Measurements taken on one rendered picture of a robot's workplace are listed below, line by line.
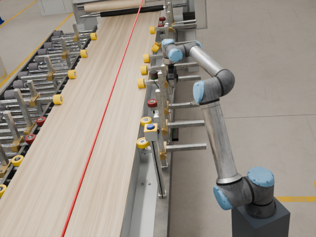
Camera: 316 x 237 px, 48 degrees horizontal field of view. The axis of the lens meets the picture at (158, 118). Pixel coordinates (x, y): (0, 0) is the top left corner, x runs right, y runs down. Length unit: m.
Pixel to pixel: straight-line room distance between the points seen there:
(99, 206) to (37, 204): 0.37
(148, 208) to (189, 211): 0.83
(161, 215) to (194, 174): 1.30
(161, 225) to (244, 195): 0.49
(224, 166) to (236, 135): 1.83
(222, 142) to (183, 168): 1.52
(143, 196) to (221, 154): 0.66
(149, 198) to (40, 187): 0.68
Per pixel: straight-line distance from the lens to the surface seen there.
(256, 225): 2.22
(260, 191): 2.11
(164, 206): 2.20
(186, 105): 2.77
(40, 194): 2.23
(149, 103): 2.75
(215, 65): 2.18
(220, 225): 2.99
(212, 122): 1.97
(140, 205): 2.35
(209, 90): 1.96
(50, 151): 2.54
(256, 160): 3.54
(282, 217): 2.29
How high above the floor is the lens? 2.31
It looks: 33 degrees down
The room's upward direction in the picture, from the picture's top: 9 degrees counter-clockwise
